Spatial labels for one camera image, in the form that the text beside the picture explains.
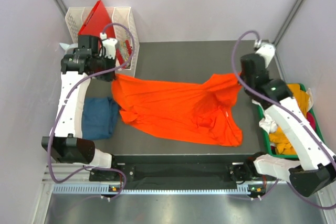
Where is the red plastic board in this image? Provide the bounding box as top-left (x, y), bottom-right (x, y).
top-left (78, 0), bottom-right (112, 37)

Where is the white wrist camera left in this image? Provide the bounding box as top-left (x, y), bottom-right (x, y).
top-left (100, 33), bottom-right (119, 60)

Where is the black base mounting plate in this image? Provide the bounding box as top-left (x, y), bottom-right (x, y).
top-left (112, 154), bottom-right (253, 189)

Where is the white perforated organizer basket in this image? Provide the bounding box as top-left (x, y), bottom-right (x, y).
top-left (65, 7), bottom-right (140, 77)

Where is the green plastic bin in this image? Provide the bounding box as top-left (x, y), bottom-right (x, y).
top-left (257, 83), bottom-right (323, 158)

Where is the orange t shirt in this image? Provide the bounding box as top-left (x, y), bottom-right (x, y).
top-left (111, 73), bottom-right (243, 147)

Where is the grey slotted cable duct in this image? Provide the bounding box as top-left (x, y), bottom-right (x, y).
top-left (52, 184), bottom-right (265, 195)

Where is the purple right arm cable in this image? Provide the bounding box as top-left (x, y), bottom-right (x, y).
top-left (231, 29), bottom-right (336, 210)

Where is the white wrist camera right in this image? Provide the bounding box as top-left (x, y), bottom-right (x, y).
top-left (254, 40), bottom-right (276, 68)

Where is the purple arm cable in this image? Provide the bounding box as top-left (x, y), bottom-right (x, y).
top-left (46, 22), bottom-right (135, 200)
top-left (231, 29), bottom-right (336, 210)

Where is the magenta t shirt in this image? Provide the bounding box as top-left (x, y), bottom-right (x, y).
top-left (306, 112), bottom-right (316, 131)

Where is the yellow t shirt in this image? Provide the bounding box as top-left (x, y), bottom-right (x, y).
top-left (268, 83), bottom-right (313, 155)

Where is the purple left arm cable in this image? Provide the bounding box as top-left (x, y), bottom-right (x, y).
top-left (46, 22), bottom-right (135, 200)

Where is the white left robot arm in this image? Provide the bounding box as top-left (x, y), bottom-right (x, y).
top-left (41, 34), bottom-right (119, 180)

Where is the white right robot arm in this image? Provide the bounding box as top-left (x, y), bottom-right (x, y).
top-left (238, 54), bottom-right (335, 197)

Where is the red patterned booklet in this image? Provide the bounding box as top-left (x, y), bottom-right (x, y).
top-left (116, 39), bottom-right (132, 65)

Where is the folded blue t shirt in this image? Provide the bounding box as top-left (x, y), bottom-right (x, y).
top-left (81, 97), bottom-right (119, 141)

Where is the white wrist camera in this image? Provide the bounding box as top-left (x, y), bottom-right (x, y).
top-left (254, 40), bottom-right (276, 68)
top-left (100, 33), bottom-right (119, 60)

